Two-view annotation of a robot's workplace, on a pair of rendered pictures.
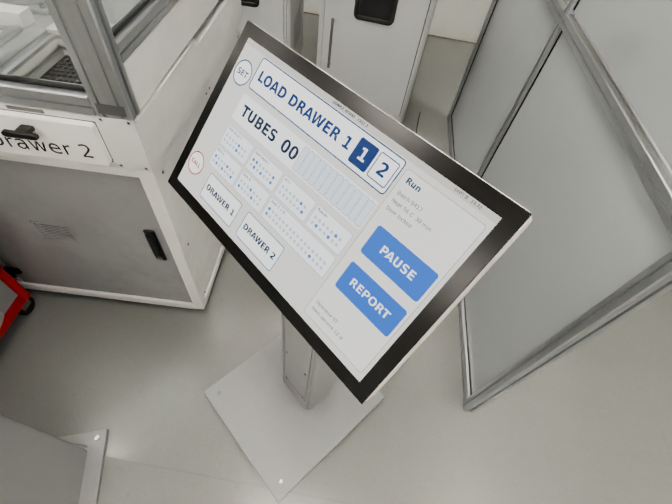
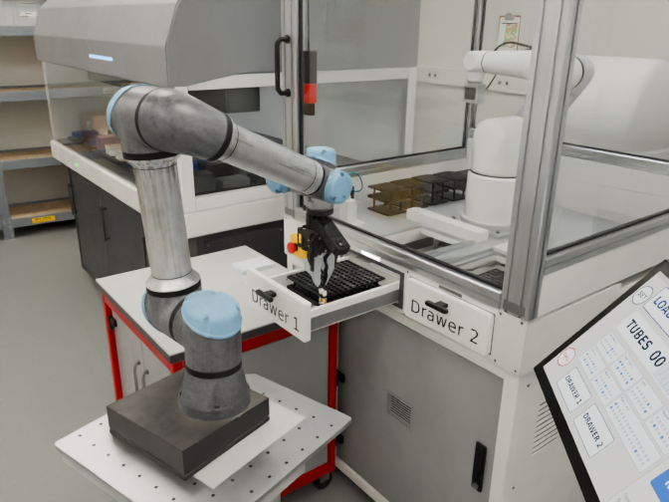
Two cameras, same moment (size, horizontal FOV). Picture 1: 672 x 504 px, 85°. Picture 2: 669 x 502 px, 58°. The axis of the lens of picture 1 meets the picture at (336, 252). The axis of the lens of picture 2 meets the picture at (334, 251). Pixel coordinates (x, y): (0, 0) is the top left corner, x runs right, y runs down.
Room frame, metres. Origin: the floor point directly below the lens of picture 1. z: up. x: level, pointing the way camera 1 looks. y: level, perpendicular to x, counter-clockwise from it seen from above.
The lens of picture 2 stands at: (-0.42, -0.29, 1.58)
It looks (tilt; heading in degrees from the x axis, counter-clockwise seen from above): 21 degrees down; 55
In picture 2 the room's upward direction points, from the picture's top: 1 degrees clockwise
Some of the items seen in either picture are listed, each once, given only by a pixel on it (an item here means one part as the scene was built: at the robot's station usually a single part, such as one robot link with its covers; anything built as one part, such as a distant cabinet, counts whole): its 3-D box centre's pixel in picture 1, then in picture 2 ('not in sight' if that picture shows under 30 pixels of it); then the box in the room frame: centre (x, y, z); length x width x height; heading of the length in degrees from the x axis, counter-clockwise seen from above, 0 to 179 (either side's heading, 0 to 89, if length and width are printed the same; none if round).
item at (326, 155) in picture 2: not in sight; (320, 169); (0.39, 0.97, 1.23); 0.09 x 0.08 x 0.11; 10
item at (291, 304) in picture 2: not in sight; (277, 303); (0.29, 1.01, 0.87); 0.29 x 0.02 x 0.11; 93
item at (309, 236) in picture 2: not in sight; (318, 229); (0.39, 0.97, 1.08); 0.09 x 0.08 x 0.12; 93
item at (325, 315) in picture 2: not in sight; (337, 287); (0.49, 1.02, 0.86); 0.40 x 0.26 x 0.06; 3
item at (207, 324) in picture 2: not in sight; (210, 328); (0.00, 0.77, 0.99); 0.13 x 0.12 x 0.14; 100
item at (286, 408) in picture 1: (299, 343); not in sight; (0.40, 0.05, 0.51); 0.50 x 0.45 x 1.02; 140
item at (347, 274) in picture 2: not in sight; (335, 287); (0.49, 1.02, 0.87); 0.22 x 0.18 x 0.06; 3
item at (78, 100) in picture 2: not in sight; (207, 113); (0.85, 2.76, 1.13); 1.78 x 1.14 x 0.45; 93
